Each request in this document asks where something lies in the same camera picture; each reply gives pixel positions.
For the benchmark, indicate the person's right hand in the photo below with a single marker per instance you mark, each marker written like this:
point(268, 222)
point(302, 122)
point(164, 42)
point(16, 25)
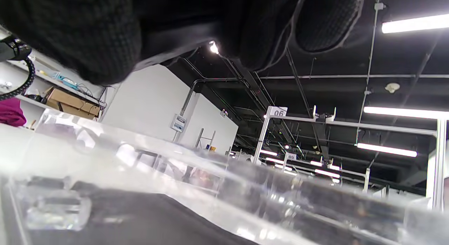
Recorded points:
point(70, 27)

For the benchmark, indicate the clear acrylic drawer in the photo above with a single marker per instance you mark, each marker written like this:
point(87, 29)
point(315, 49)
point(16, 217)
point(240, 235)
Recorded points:
point(245, 189)

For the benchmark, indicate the teal tool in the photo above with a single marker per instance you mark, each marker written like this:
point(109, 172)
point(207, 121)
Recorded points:
point(66, 82)

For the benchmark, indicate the brown cardboard box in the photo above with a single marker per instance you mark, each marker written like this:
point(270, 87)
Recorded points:
point(70, 103)

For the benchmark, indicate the magenta cloth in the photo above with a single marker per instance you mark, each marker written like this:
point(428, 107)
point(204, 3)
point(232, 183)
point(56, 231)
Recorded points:
point(10, 113)

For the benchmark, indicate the round ceiling spot light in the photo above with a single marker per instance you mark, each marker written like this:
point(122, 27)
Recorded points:
point(214, 48)

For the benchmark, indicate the grey step ladder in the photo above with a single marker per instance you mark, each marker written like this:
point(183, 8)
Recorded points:
point(201, 139)

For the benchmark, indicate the cluster of distant ceiling lights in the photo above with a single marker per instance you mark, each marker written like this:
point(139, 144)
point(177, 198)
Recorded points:
point(326, 173)

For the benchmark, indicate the white smoke detector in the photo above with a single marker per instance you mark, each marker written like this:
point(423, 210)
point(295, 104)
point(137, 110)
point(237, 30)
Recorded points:
point(392, 87)

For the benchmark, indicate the long ceiling light tube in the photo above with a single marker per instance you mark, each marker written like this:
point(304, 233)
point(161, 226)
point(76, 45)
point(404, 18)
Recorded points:
point(417, 23)
point(386, 150)
point(407, 112)

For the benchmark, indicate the white wall shelf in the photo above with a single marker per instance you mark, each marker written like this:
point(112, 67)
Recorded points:
point(49, 80)

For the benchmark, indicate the grey wall conduit pipe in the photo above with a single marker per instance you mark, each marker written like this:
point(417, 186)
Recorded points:
point(189, 95)

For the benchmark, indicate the white wall electrical box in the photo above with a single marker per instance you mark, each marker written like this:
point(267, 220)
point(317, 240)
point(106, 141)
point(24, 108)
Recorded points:
point(178, 123)

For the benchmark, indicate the aluminium frame with sign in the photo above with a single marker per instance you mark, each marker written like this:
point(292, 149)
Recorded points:
point(350, 124)

